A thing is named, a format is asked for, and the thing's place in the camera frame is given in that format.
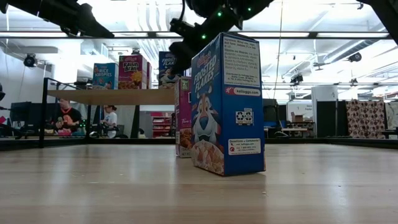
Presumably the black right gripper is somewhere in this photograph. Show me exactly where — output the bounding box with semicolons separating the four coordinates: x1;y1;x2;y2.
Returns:
169;6;244;75

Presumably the person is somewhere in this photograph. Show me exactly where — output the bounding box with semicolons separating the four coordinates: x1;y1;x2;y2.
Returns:
101;105;119;139
51;98;85;138

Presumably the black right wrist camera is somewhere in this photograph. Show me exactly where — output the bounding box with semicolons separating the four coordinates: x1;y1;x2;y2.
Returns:
169;17;195;38

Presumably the black partition panel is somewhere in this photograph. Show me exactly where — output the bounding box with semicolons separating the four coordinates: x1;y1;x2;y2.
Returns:
316;100;346;138

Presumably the Frosted Flakes cereal box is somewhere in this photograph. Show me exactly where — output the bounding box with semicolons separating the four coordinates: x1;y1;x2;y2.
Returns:
158;51;184;90
190;32;266;177

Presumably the wooden shelf board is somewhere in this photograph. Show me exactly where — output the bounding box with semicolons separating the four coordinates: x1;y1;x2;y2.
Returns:
47;89;176;106

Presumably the white pillar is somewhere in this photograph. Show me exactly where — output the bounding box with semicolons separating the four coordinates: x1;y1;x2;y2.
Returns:
312;85;339;138

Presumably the black shelf leg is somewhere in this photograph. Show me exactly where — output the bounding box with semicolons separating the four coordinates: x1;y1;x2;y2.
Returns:
85;105;94;139
130;105;141;139

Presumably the background table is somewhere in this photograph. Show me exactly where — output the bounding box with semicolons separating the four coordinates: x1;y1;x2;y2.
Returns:
281;126;309;138

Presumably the black aluminium table frame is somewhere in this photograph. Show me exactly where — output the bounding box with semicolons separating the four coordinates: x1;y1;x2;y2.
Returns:
0;136;398;152

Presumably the red storage shelving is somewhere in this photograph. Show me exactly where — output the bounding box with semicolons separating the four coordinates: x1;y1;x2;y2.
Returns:
151;111;175;138

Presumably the Rice Krispies cereal box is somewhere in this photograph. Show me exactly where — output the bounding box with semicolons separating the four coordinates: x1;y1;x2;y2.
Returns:
92;62;119;90

